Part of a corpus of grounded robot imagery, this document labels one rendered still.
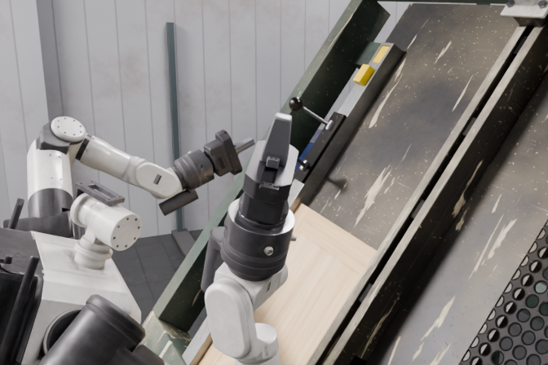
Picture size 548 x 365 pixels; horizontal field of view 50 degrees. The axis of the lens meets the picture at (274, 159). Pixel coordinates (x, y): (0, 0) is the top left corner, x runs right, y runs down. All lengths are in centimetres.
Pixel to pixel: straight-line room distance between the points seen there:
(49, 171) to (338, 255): 64
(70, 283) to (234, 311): 29
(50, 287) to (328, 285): 59
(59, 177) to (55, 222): 13
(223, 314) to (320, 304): 52
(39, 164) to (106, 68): 295
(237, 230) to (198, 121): 373
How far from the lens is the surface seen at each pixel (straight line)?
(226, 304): 79
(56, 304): 95
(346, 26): 175
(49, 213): 127
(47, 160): 137
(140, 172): 144
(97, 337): 85
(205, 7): 438
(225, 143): 150
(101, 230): 101
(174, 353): 160
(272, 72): 457
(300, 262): 139
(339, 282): 128
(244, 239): 74
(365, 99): 152
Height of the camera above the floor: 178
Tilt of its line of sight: 16 degrees down
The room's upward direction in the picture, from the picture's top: straight up
